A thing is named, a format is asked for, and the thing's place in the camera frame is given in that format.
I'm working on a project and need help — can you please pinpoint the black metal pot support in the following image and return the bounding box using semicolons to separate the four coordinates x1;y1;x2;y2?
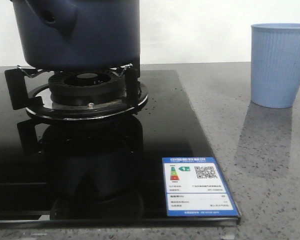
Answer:
4;64;148;122

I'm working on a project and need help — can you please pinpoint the black glass gas stove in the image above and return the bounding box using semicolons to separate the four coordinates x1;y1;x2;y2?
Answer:
0;70;241;228

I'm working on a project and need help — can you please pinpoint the light blue ribbed cup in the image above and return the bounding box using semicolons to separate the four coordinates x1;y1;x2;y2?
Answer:
251;23;300;109

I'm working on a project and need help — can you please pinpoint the dark blue cooking pot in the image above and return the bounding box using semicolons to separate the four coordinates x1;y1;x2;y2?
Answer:
12;0;141;71

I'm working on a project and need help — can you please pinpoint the black round gas burner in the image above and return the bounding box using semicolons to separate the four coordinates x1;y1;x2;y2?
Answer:
48;70;125;106

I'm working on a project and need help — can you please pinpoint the blue energy label sticker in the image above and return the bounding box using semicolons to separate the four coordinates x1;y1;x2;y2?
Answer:
162;157;240;218

